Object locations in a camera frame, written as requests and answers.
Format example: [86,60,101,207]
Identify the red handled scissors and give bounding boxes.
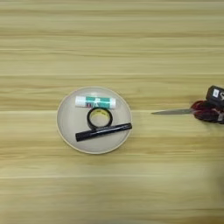
[150,100,224,123]

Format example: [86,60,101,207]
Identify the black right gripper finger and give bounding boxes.
[216,112,224,125]
[204,100,224,112]

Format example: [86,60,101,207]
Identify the black tape roll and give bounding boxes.
[86,106,114,130]

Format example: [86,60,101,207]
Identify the beige round plate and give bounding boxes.
[56,86,133,155]

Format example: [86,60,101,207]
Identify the black marker pen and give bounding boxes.
[74,122,133,143]

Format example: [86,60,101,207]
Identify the black box white label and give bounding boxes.
[205,85,224,107]

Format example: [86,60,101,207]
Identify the white green glue stick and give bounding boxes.
[74,94,117,109]

